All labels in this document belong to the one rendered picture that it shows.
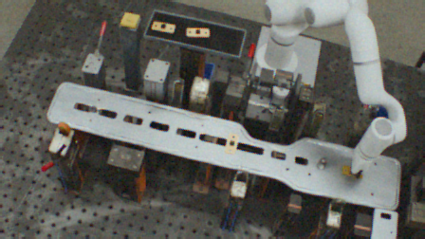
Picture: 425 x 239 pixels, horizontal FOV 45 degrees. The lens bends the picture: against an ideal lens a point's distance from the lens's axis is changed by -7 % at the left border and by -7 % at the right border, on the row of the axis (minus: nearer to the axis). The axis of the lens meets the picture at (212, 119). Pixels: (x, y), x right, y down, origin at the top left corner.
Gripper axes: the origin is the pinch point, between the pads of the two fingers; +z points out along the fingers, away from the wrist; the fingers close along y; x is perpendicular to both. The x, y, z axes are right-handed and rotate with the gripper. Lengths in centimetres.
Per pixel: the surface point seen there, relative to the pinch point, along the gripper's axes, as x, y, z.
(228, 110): -51, -16, 6
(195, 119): -62, -7, 3
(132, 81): -95, -31, 25
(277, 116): -32.7, -12.3, -3.4
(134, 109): -85, -4, 3
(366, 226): 8.8, 19.3, 4.8
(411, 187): 25.1, 0.4, 3.0
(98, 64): -103, -17, -3
